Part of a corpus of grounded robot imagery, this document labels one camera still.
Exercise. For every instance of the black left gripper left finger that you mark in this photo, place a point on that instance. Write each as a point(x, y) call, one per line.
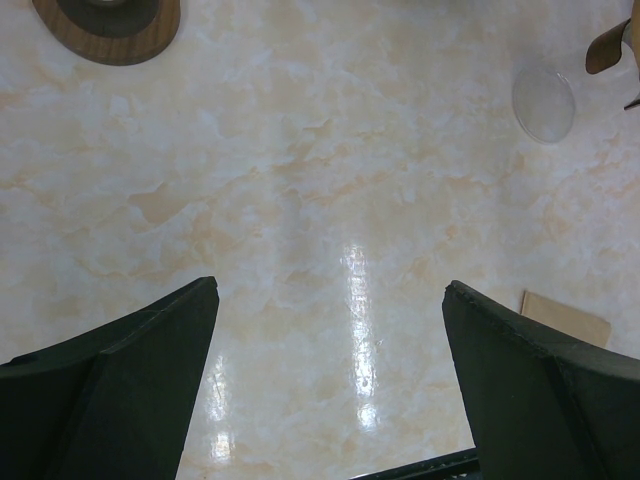
point(112, 403)

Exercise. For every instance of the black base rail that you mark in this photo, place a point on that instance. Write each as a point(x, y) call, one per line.
point(462, 465)

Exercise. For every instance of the brown paper coffee filter stack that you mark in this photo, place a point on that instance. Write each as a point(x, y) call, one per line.
point(584, 326)

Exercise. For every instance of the clear glass server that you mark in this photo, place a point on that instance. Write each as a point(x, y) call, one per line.
point(543, 104)

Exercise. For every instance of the wooden dripper stand disc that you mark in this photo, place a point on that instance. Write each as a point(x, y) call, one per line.
point(606, 50)

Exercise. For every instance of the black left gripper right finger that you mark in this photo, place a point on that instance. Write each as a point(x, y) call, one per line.
point(540, 404)

